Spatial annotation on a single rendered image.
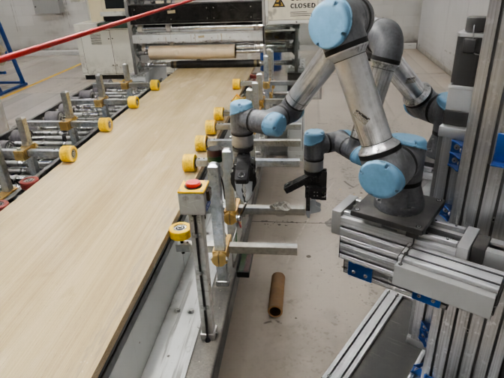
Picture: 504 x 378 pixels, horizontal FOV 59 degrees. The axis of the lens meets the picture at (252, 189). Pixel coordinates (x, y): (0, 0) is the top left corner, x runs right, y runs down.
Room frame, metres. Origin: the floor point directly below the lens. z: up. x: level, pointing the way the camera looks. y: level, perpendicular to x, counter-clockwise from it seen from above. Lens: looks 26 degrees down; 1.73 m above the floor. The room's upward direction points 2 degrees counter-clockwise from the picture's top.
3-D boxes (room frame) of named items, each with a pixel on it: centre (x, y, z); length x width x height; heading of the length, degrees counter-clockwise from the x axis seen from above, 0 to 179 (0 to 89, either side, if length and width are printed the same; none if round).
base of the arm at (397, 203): (1.23, -0.46, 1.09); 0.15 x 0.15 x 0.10
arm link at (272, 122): (1.39, -0.07, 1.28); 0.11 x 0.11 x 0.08; 53
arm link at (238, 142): (1.43, 0.03, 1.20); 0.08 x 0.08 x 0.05
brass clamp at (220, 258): (1.34, 0.12, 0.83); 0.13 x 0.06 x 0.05; 173
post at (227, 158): (1.56, 0.09, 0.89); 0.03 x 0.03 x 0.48; 83
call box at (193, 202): (1.06, 0.15, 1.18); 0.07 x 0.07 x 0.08; 83
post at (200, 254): (1.05, 0.15, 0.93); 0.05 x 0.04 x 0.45; 173
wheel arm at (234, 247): (1.35, 0.07, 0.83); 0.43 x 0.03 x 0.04; 83
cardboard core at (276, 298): (2.04, -0.12, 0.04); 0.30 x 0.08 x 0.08; 173
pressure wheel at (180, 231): (1.37, 0.26, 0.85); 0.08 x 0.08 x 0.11
